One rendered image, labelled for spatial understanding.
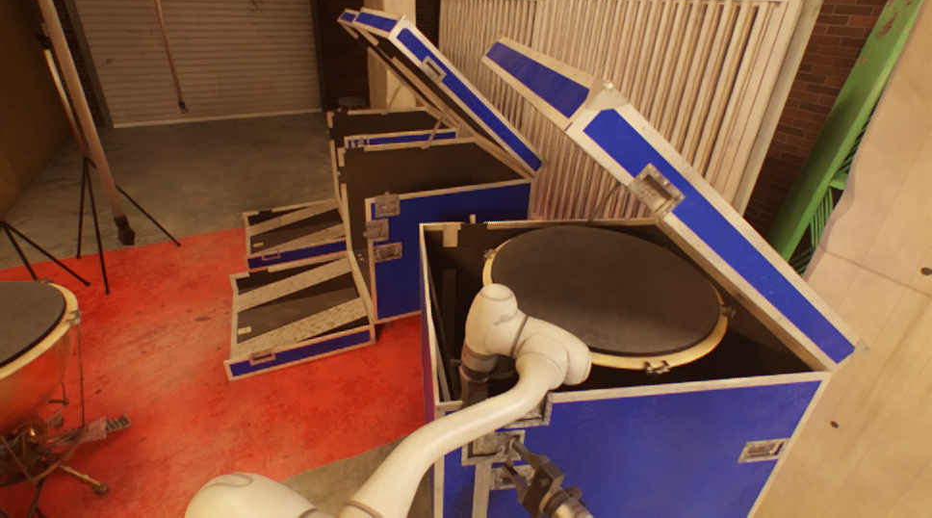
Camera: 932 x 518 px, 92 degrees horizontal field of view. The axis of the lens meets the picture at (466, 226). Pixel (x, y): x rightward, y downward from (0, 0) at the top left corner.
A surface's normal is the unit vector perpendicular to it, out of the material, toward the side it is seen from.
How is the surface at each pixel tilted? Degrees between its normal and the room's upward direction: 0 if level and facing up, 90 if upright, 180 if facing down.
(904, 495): 90
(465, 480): 90
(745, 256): 90
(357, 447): 0
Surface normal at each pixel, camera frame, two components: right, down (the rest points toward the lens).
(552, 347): 0.07, -0.69
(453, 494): 0.13, 0.46
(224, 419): 0.04, -0.89
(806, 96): -0.88, 0.18
